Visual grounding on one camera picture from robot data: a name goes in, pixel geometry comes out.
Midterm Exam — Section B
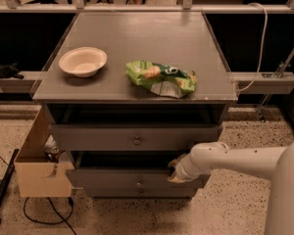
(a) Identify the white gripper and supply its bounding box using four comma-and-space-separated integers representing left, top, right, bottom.
168, 154, 202, 183

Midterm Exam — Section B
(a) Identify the grey drawer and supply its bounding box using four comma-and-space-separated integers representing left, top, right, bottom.
85, 188, 197, 198
66, 151, 210, 189
50, 124, 222, 151

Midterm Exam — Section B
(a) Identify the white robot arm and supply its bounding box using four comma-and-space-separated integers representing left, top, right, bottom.
169, 142, 294, 235

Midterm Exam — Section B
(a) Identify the grey bottom drawer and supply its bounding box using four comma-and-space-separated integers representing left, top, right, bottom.
85, 188, 197, 198

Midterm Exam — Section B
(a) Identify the grey drawer cabinet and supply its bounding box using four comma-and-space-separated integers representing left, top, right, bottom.
32, 11, 238, 199

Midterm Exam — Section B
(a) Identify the grey top drawer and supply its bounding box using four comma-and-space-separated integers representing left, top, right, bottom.
50, 124, 222, 151

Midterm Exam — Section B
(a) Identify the green chip bag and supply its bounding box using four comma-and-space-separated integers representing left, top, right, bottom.
125, 61, 197, 99

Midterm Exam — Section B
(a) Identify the metal can in box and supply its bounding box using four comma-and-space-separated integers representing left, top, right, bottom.
44, 136, 60, 163

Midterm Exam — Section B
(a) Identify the wooden box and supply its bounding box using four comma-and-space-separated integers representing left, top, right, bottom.
14, 109, 74, 197

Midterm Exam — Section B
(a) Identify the white paper bowl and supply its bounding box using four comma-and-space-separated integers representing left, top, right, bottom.
59, 47, 107, 78

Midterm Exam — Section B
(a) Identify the black bar on floor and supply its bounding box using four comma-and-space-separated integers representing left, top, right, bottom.
0, 148, 21, 228

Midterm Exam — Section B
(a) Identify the black floor cable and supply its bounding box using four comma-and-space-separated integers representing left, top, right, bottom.
23, 196, 78, 235

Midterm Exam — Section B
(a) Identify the white hanging cable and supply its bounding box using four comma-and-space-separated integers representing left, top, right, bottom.
234, 2, 269, 93

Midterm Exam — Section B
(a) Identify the black object on rail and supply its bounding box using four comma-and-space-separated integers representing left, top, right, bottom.
0, 63, 24, 79

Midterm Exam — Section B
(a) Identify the aluminium frame rail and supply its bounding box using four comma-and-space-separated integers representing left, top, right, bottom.
0, 0, 294, 14

